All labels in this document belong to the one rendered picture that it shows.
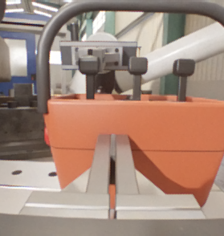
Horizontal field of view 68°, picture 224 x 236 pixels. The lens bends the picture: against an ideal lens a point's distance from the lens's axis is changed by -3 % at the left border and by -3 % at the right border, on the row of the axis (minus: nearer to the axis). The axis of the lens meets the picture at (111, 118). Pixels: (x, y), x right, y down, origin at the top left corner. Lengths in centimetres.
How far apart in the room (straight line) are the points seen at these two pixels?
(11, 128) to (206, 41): 115
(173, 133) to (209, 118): 4
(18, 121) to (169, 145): 115
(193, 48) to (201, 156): 41
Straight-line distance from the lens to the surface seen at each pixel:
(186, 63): 22
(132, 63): 20
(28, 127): 126
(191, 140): 18
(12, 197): 26
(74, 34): 34
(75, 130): 16
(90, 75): 20
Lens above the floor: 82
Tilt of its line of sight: 10 degrees down
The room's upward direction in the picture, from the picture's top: 1 degrees clockwise
